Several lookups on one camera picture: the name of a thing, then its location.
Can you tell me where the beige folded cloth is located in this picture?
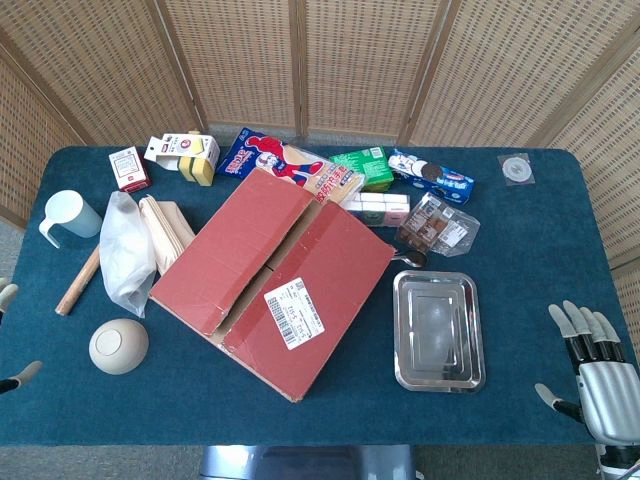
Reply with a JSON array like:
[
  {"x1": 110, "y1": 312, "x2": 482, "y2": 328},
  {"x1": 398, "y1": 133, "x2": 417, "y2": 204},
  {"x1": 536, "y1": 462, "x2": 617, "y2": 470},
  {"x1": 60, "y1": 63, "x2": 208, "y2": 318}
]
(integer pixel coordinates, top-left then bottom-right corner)
[{"x1": 138, "y1": 195, "x2": 197, "y2": 277}]

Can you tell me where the wooden rolling pin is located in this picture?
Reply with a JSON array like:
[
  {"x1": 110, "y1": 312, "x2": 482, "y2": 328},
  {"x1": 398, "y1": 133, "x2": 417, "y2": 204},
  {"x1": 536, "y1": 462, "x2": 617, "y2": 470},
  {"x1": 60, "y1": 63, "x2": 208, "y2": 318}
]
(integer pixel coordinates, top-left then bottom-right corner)
[{"x1": 54, "y1": 243, "x2": 101, "y2": 317}]

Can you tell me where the white tissue pack row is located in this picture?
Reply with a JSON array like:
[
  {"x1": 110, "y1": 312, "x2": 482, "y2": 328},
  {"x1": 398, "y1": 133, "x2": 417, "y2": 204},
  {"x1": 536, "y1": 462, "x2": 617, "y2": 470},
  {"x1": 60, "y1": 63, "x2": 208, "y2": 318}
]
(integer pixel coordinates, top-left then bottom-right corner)
[{"x1": 344, "y1": 191, "x2": 412, "y2": 229}]

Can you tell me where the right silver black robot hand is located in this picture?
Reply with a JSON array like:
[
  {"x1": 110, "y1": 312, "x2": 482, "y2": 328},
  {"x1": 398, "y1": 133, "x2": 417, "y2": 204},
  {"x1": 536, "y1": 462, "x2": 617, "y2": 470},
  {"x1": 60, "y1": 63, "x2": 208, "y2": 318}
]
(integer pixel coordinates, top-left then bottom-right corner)
[{"x1": 534, "y1": 299, "x2": 640, "y2": 447}]

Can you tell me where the clear plastic bag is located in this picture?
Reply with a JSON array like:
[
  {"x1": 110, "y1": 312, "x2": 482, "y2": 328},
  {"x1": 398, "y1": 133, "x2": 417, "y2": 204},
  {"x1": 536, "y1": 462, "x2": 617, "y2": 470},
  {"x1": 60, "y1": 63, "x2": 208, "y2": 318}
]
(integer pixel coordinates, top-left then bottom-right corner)
[{"x1": 98, "y1": 190, "x2": 159, "y2": 320}]

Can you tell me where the clear plastic pastry container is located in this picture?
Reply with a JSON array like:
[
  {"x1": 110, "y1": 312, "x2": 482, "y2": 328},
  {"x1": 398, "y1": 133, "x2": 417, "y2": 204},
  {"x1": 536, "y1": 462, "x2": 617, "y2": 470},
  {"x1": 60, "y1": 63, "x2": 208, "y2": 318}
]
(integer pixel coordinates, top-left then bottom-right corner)
[{"x1": 395, "y1": 191, "x2": 481, "y2": 258}]

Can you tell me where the blue sandwich cookie package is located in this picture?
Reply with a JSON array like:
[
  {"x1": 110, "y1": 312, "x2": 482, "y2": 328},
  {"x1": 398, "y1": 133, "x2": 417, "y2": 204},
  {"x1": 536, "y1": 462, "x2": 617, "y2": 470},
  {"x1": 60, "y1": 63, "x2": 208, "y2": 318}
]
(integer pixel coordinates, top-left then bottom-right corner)
[{"x1": 387, "y1": 148, "x2": 476, "y2": 205}]

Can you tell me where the small red white box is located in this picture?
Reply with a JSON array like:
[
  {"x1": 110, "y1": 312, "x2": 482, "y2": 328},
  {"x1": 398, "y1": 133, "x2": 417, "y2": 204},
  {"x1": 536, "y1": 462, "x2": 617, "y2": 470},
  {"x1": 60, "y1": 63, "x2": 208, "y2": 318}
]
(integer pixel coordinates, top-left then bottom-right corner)
[{"x1": 108, "y1": 145, "x2": 153, "y2": 194}]

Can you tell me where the woven rattan folding screen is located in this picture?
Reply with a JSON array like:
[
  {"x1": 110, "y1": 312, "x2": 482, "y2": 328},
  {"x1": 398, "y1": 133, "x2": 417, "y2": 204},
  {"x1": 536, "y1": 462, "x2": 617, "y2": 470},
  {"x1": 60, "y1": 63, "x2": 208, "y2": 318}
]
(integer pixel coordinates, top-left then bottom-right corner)
[{"x1": 0, "y1": 0, "x2": 640, "y2": 361}]

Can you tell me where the metal spoon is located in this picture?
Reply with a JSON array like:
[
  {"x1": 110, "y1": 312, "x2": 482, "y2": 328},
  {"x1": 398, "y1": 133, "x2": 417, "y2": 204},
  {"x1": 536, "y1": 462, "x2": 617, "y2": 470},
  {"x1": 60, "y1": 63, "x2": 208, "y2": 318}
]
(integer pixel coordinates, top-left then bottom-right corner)
[{"x1": 391, "y1": 249, "x2": 429, "y2": 269}]

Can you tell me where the blue red snack bag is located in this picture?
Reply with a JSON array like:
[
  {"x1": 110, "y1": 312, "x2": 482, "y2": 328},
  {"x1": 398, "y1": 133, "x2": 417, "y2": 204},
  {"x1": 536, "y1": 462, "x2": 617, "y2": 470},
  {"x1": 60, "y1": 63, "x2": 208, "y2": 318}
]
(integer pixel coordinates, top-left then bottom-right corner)
[{"x1": 215, "y1": 127, "x2": 367, "y2": 206}]

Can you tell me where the red brown cardboard box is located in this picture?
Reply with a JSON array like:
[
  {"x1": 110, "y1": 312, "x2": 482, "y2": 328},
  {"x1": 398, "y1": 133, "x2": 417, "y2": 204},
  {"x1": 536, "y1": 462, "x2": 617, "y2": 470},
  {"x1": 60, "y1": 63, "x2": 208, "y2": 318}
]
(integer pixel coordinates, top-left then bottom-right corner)
[{"x1": 148, "y1": 167, "x2": 397, "y2": 404}]

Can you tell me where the green carton box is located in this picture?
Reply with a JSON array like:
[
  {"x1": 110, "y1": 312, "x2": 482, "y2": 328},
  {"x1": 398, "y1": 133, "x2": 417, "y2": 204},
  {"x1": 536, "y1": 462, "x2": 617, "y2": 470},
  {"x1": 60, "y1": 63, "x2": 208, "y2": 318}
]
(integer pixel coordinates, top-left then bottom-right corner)
[{"x1": 328, "y1": 145, "x2": 395, "y2": 194}]

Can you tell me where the stainless steel rectangular tray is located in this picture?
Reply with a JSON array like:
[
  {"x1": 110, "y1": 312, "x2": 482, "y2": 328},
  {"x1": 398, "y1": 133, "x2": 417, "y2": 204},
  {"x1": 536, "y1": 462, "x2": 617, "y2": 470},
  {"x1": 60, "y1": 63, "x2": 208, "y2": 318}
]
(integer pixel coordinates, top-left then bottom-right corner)
[{"x1": 392, "y1": 269, "x2": 487, "y2": 394}]

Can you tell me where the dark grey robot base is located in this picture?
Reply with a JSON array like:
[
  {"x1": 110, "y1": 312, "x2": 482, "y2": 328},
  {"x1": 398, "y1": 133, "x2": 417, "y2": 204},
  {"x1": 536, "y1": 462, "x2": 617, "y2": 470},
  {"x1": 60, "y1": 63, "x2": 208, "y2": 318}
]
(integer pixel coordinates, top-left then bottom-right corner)
[{"x1": 199, "y1": 444, "x2": 417, "y2": 480}]

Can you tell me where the white box with sponge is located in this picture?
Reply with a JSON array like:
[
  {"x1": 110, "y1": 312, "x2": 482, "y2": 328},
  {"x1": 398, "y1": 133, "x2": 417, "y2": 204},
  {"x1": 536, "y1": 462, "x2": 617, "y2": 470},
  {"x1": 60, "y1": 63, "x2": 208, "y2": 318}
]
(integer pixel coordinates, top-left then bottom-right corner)
[{"x1": 143, "y1": 130, "x2": 222, "y2": 188}]

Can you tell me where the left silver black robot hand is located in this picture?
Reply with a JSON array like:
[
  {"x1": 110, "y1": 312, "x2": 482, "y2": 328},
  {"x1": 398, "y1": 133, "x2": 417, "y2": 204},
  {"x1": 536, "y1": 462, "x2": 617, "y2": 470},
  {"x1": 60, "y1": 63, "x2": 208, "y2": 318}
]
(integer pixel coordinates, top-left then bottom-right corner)
[{"x1": 0, "y1": 282, "x2": 44, "y2": 396}]

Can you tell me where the white plastic measuring cup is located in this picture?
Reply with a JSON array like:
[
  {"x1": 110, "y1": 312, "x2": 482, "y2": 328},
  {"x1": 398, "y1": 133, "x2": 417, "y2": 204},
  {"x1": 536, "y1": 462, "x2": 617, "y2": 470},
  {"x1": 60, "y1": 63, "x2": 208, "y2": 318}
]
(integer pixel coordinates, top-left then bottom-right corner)
[{"x1": 38, "y1": 189, "x2": 104, "y2": 250}]

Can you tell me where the beige round bowl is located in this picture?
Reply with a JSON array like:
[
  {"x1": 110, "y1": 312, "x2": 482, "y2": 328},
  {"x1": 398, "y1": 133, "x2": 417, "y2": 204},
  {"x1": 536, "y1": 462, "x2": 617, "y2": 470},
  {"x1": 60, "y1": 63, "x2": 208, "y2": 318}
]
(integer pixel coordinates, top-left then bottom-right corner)
[{"x1": 88, "y1": 318, "x2": 150, "y2": 376}]

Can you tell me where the round disc in clear bag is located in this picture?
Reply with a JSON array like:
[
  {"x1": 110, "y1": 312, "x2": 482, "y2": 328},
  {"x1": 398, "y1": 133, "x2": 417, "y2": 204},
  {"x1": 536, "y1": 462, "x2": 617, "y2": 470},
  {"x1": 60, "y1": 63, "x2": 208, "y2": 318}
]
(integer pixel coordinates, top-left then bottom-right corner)
[{"x1": 497, "y1": 152, "x2": 536, "y2": 187}]

